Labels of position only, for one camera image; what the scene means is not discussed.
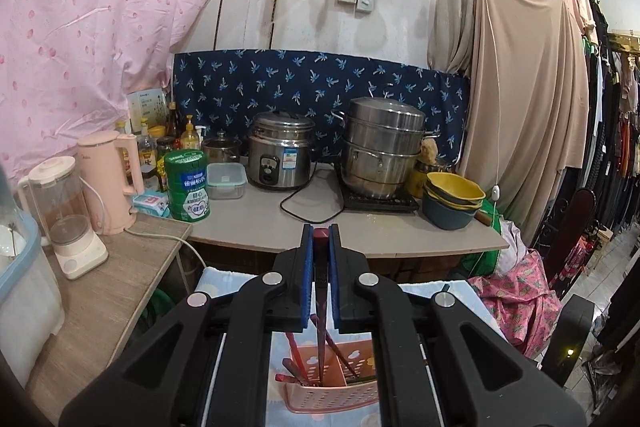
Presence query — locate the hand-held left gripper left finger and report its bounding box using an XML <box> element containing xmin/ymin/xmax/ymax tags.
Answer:
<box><xmin>59</xmin><ymin>223</ymin><xmax>316</xmax><ymax>427</ymax></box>

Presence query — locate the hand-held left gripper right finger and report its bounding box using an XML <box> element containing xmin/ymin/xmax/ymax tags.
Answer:
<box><xmin>327</xmin><ymin>223</ymin><xmax>587</xmax><ymax>427</ymax></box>

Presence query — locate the bright red chopstick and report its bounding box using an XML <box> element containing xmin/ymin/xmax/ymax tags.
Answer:
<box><xmin>286</xmin><ymin>332</ymin><xmax>303</xmax><ymax>381</ymax></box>

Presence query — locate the pink perforated utensil basket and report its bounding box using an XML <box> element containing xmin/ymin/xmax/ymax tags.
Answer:
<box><xmin>274</xmin><ymin>339</ymin><xmax>381</xmax><ymax>416</ymax></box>

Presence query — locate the pink printed cloth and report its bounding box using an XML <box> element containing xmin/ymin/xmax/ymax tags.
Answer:
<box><xmin>470</xmin><ymin>252</ymin><xmax>564</xmax><ymax>359</ymax></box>

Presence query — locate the grey countertop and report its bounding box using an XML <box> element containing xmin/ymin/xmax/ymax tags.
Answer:
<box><xmin>187</xmin><ymin>162</ymin><xmax>511</xmax><ymax>259</ymax></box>

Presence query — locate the blue planet print tablecloth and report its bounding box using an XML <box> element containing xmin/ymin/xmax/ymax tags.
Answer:
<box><xmin>194</xmin><ymin>264</ymin><xmax>506</xmax><ymax>427</ymax></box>

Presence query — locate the black induction cooker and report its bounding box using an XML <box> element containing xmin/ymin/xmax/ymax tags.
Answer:
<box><xmin>336</xmin><ymin>167</ymin><xmax>421</xmax><ymax>214</ymax></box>

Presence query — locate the black chair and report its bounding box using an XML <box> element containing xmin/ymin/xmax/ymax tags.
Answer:
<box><xmin>537</xmin><ymin>187</ymin><xmax>597</xmax><ymax>304</ymax></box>

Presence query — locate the green bag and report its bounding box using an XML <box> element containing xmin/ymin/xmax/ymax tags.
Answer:
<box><xmin>460</xmin><ymin>202</ymin><xmax>507</xmax><ymax>274</ymax></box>

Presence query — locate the stainless steel rice cooker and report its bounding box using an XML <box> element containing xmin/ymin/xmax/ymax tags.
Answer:
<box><xmin>247</xmin><ymin>109</ymin><xmax>317</xmax><ymax>190</ymax></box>

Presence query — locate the clear food container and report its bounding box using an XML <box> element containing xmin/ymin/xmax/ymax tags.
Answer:
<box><xmin>206</xmin><ymin>163</ymin><xmax>248</xmax><ymax>200</ymax></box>

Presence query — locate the blue bowl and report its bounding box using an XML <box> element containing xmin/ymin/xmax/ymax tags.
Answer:
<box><xmin>422</xmin><ymin>196</ymin><xmax>482</xmax><ymax>231</ymax></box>

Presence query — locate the stainless steel steamer pot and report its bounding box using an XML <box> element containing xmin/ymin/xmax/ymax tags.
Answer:
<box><xmin>332</xmin><ymin>97</ymin><xmax>441</xmax><ymax>200</ymax></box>

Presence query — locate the green tin can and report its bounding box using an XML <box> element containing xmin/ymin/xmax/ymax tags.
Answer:
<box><xmin>164</xmin><ymin>149</ymin><xmax>214</xmax><ymax>224</ymax></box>

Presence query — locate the yellow bowl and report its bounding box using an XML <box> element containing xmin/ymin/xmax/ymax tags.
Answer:
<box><xmin>425</xmin><ymin>172</ymin><xmax>487</xmax><ymax>204</ymax></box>

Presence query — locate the small lidded pot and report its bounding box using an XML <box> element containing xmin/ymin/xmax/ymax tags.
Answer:
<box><xmin>201</xmin><ymin>132</ymin><xmax>244</xmax><ymax>164</ymax></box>

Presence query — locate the tissue pack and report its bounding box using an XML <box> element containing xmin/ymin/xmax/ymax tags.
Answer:
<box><xmin>132</xmin><ymin>189</ymin><xmax>171</xmax><ymax>218</ymax></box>

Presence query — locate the yellow pump bottle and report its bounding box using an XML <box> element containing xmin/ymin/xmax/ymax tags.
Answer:
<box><xmin>180</xmin><ymin>114</ymin><xmax>202</xmax><ymax>152</ymax></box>

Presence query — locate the navy floral cloth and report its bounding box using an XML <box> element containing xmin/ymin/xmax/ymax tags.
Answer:
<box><xmin>171</xmin><ymin>49</ymin><xmax>471</xmax><ymax>168</ymax></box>

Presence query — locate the wooden side counter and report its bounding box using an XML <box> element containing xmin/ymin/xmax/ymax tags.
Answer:
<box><xmin>25</xmin><ymin>212</ymin><xmax>194</xmax><ymax>427</ymax></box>

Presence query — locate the dark sauce bottle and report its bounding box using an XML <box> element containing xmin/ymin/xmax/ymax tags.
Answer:
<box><xmin>166</xmin><ymin>103</ymin><xmax>182</xmax><ymax>138</ymax></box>

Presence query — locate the row of hanging clothes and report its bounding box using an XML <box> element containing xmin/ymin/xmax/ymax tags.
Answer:
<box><xmin>547</xmin><ymin>0</ymin><xmax>640</xmax><ymax>360</ymax></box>

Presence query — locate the clear bottle yellow cap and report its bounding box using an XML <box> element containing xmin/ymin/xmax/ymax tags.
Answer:
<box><xmin>136</xmin><ymin>117</ymin><xmax>157</xmax><ymax>168</ymax></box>

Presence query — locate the pink electric kettle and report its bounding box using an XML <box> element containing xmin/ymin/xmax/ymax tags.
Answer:
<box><xmin>76</xmin><ymin>130</ymin><xmax>140</xmax><ymax>236</ymax></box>

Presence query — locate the white carton box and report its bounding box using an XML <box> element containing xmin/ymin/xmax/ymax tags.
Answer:
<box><xmin>126</xmin><ymin>89</ymin><xmax>169</xmax><ymax>136</ymax></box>

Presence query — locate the white blender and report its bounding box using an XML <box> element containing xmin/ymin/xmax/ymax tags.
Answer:
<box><xmin>18</xmin><ymin>155</ymin><xmax>110</xmax><ymax>281</ymax></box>

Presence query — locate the beige curtain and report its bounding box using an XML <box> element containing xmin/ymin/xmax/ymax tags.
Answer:
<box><xmin>427</xmin><ymin>0</ymin><xmax>592</xmax><ymax>254</ymax></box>

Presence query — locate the white plastic storage bin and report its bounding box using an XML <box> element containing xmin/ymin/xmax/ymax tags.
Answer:
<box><xmin>0</xmin><ymin>167</ymin><xmax>66</xmax><ymax>389</ymax></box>

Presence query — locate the pink dotted sheet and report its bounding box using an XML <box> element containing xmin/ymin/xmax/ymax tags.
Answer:
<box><xmin>0</xmin><ymin>0</ymin><xmax>239</xmax><ymax>180</ymax></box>

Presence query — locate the black power cord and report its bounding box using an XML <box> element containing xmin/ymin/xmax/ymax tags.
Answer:
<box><xmin>279</xmin><ymin>162</ymin><xmax>347</xmax><ymax>224</ymax></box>

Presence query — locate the white cord with inline switch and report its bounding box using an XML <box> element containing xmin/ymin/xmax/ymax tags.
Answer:
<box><xmin>467</xmin><ymin>0</ymin><xmax>502</xmax><ymax>268</ymax></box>

